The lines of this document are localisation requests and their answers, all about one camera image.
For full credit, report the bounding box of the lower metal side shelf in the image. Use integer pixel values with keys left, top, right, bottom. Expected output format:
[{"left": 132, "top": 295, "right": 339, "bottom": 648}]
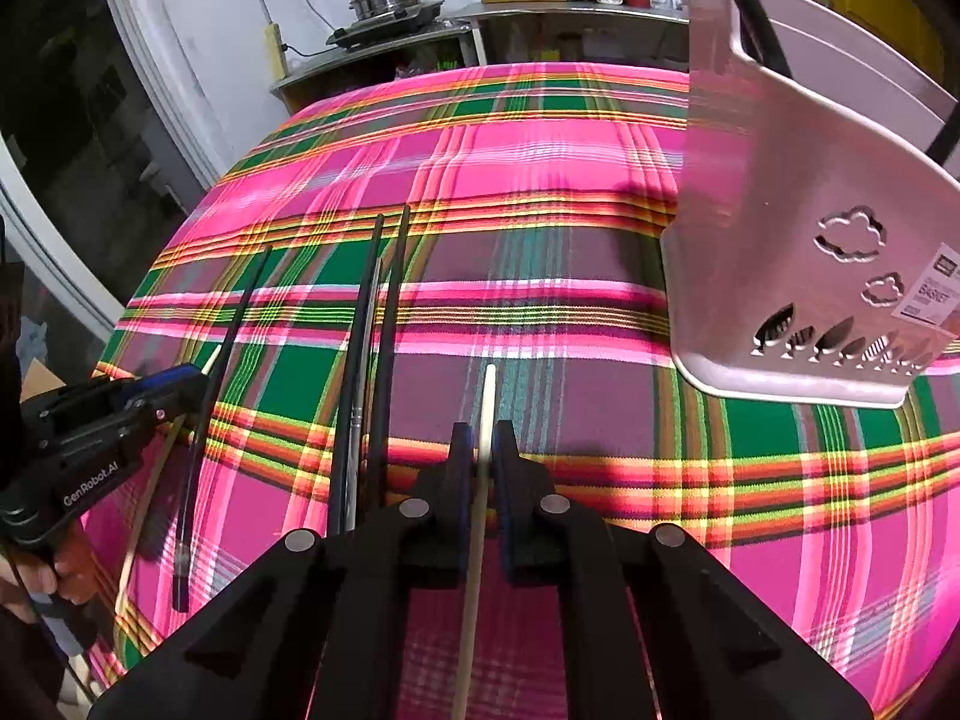
[{"left": 270, "top": 21, "right": 478, "bottom": 114}]

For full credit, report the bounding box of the metal kitchen shelf table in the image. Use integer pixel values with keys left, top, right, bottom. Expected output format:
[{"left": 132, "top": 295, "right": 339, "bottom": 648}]
[{"left": 449, "top": 2, "right": 690, "bottom": 71}]

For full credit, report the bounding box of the person's left hand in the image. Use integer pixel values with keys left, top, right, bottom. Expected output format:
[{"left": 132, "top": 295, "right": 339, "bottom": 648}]
[{"left": 2, "top": 522, "right": 96, "bottom": 624}]

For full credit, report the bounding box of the light wooden chopstick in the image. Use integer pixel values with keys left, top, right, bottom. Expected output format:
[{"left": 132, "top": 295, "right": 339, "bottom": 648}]
[{"left": 451, "top": 364, "right": 496, "bottom": 720}]

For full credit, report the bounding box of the pink plaid tablecloth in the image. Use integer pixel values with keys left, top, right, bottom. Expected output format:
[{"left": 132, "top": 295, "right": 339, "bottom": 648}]
[{"left": 98, "top": 64, "right": 958, "bottom": 718}]

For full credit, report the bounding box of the pink plastic utensil holder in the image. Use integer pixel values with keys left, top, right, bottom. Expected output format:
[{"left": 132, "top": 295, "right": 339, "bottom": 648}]
[{"left": 661, "top": 0, "right": 958, "bottom": 408}]

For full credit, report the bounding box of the black induction cooker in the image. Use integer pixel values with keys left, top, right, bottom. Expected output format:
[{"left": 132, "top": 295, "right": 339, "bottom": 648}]
[{"left": 325, "top": 0, "right": 443, "bottom": 49}]

